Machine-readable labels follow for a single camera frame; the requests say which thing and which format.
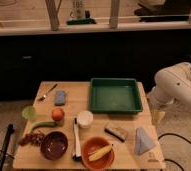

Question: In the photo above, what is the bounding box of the metal spoon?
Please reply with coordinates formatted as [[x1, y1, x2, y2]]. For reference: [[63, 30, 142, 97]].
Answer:
[[37, 84, 58, 102]]

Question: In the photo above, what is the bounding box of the green book on shelf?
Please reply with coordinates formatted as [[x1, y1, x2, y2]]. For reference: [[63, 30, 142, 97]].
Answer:
[[66, 18, 97, 25]]

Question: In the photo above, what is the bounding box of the black pole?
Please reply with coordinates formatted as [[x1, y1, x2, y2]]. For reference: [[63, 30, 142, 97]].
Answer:
[[0, 124, 14, 171]]

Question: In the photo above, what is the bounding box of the green plastic cup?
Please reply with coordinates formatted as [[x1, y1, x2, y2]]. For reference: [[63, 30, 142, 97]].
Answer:
[[22, 106, 37, 122]]

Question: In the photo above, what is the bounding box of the yellow corn cob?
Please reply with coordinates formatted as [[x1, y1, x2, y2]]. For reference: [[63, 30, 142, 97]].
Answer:
[[89, 145, 112, 161]]

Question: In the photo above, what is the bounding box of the wooden block eraser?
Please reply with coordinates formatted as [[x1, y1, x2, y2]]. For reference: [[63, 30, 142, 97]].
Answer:
[[104, 123, 128, 142]]

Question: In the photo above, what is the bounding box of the green plastic tray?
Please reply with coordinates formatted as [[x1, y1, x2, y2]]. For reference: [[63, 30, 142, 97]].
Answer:
[[88, 78, 143, 114]]

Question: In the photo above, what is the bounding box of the red dried chili bunch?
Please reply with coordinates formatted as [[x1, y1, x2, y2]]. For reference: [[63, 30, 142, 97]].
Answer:
[[19, 133, 45, 146]]

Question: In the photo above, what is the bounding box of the light blue towel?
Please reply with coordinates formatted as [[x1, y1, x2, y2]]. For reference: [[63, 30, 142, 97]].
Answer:
[[134, 127, 155, 155]]

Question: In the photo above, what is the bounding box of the green chili pepper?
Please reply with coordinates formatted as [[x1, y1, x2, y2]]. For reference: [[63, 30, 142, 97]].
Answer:
[[30, 122, 57, 134]]

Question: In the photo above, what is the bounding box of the white mug on shelf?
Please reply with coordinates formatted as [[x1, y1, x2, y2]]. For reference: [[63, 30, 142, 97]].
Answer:
[[70, 0, 85, 19]]

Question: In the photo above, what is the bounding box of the dark purple bowl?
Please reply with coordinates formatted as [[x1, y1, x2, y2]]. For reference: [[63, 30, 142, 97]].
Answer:
[[40, 131, 68, 160]]

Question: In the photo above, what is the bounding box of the wooden shelf rail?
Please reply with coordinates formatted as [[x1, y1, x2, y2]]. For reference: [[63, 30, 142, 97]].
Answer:
[[0, 0, 191, 36]]

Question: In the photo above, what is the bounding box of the blue sponge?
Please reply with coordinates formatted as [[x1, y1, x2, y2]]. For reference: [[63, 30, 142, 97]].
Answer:
[[54, 91, 66, 106]]

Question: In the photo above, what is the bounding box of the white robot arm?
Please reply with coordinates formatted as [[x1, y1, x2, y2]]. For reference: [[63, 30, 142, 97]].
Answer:
[[147, 62, 191, 126]]

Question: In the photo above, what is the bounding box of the white handled brush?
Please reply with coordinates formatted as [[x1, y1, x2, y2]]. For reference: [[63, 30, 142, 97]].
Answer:
[[73, 118, 82, 161]]

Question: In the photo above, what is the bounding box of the white cup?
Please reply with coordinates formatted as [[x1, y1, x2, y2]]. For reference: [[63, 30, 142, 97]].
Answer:
[[77, 111, 93, 128]]

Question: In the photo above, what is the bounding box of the black cable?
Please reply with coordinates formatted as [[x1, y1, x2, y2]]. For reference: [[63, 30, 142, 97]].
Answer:
[[157, 132, 191, 171]]

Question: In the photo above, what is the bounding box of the orange fruit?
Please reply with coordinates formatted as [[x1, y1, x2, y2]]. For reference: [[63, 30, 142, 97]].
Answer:
[[52, 108, 65, 121]]

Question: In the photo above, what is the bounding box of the orange bowl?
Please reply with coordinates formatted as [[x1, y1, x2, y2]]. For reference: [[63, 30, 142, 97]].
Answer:
[[81, 137, 114, 171]]

